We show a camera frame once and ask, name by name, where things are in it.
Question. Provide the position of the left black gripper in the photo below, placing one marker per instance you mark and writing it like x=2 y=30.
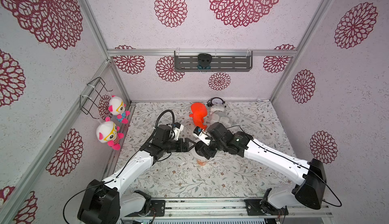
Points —
x=186 y=147

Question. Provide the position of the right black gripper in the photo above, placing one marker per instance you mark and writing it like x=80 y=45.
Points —
x=202 y=150

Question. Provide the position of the black cup lid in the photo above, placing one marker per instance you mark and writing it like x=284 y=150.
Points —
x=203 y=150

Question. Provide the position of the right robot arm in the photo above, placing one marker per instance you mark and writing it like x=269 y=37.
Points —
x=308 y=180

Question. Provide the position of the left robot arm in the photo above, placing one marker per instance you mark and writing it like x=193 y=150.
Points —
x=103 y=201

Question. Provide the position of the white grey plush rabbit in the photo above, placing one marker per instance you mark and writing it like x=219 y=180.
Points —
x=218 y=115

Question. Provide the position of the small alarm clock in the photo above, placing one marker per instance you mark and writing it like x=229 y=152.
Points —
x=215 y=101

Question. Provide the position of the lower pink white doll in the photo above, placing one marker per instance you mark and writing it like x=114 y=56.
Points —
x=108 y=132

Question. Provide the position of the pink white doll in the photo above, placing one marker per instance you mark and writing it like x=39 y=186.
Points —
x=108 y=132
x=117 y=108

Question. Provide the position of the upper pink white doll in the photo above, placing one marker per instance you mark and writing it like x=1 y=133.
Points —
x=117 y=108

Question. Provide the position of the black object on shelf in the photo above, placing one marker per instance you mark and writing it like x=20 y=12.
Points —
x=204 y=61

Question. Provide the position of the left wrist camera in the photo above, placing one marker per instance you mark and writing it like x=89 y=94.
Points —
x=177 y=129

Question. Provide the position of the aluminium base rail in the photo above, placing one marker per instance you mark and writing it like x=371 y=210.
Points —
x=227 y=208

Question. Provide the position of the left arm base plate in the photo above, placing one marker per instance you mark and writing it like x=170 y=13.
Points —
x=153 y=208

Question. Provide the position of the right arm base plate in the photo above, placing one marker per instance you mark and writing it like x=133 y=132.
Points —
x=257 y=207

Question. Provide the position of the grey metal wall shelf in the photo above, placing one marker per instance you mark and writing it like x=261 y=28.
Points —
x=220 y=63

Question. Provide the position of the black wire basket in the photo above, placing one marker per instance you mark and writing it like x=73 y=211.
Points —
x=88 y=101

